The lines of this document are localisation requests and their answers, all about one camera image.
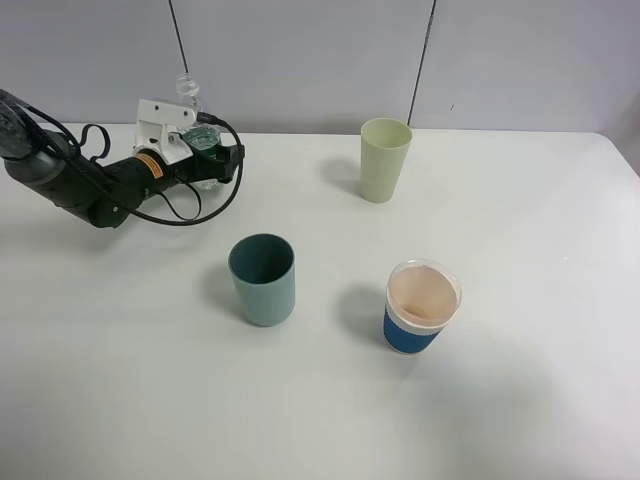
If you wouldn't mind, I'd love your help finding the pale green plastic cup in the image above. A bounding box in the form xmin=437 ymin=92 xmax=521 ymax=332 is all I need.
xmin=360 ymin=118 xmax=413 ymax=203

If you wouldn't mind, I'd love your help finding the teal plastic cup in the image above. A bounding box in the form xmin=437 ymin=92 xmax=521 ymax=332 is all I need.
xmin=228 ymin=233 xmax=295 ymax=327

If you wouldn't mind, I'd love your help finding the clear bottle with green label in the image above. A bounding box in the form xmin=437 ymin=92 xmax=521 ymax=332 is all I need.
xmin=176 ymin=72 xmax=220 ymax=158

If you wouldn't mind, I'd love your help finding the blue sleeved paper cup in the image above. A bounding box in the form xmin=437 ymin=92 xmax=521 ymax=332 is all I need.
xmin=383 ymin=259 xmax=462 ymax=354

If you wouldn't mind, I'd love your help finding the black left camera cable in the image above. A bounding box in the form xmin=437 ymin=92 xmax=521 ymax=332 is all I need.
xmin=79 ymin=112 xmax=247 ymax=226

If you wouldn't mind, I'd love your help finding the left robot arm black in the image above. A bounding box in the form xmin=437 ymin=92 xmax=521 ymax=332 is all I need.
xmin=1 ymin=91 xmax=245 ymax=228

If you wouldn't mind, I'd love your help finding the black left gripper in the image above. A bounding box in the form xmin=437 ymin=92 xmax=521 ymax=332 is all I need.
xmin=102 ymin=144 xmax=244 ymax=205

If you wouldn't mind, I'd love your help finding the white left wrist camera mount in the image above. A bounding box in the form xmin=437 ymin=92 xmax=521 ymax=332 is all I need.
xmin=133 ymin=99 xmax=199 ymax=165

